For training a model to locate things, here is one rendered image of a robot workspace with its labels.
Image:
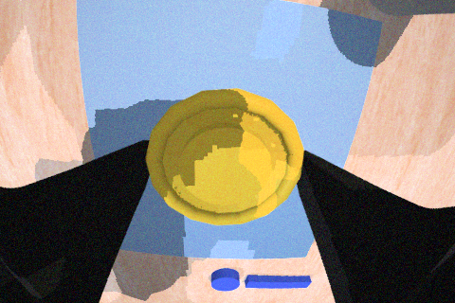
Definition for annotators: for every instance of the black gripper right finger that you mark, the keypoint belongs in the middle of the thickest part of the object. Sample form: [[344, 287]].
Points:
[[376, 247]]

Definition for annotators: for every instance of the light blue mat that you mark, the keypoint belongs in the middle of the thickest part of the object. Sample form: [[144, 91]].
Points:
[[140, 57]]

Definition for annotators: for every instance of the yellow plate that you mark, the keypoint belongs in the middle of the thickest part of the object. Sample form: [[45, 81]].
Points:
[[224, 157]]

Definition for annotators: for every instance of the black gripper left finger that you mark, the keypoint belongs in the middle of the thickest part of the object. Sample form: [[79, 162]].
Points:
[[60, 236]]

